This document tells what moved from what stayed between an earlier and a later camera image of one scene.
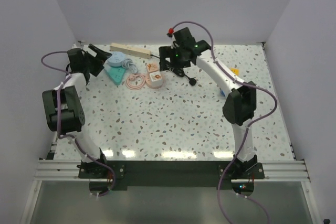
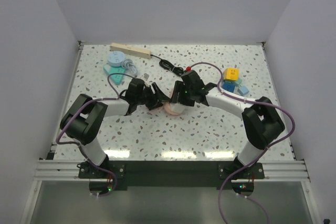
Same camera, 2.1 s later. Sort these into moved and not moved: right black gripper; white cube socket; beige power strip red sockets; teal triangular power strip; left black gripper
Moved: left black gripper; white cube socket; right black gripper
Not moved: teal triangular power strip; beige power strip red sockets
